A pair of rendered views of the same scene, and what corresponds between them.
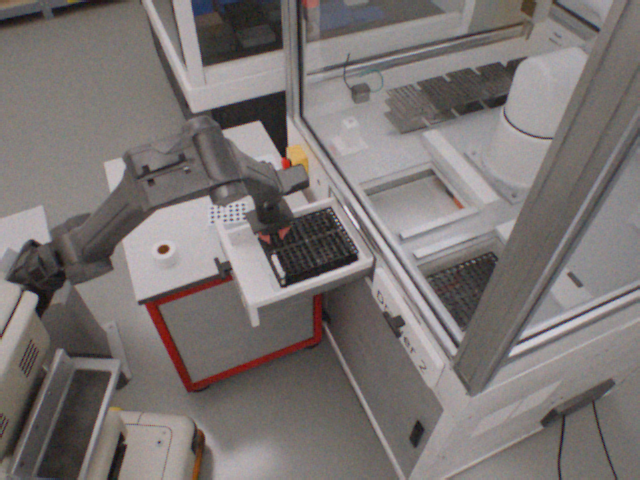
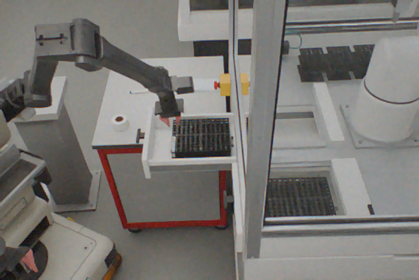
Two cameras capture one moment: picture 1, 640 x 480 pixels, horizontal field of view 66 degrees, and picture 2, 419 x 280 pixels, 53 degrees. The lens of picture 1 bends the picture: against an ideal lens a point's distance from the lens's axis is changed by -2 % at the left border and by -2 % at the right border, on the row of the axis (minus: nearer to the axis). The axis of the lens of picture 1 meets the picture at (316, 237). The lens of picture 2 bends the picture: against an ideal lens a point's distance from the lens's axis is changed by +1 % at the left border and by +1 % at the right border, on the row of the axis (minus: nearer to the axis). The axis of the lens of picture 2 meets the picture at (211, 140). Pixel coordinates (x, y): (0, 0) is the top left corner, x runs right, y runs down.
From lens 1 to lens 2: 52 cm
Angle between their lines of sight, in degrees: 17
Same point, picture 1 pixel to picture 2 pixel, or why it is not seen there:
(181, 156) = (62, 35)
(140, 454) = (71, 251)
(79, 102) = (138, 25)
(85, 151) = not seen: hidden behind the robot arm
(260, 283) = (163, 153)
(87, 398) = (17, 175)
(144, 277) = (102, 133)
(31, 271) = (9, 93)
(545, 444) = not seen: outside the picture
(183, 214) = (144, 102)
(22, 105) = (102, 19)
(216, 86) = (197, 25)
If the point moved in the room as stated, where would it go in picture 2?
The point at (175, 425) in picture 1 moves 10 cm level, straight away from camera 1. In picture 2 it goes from (99, 241) to (98, 224)
